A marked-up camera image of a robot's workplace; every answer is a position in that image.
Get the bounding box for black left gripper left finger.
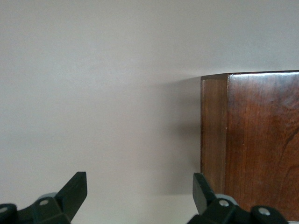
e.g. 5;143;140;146
0;172;88;224

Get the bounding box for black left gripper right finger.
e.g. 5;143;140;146
186;172;288;224

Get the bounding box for dark brown wooden cabinet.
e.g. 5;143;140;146
200;70;299;222

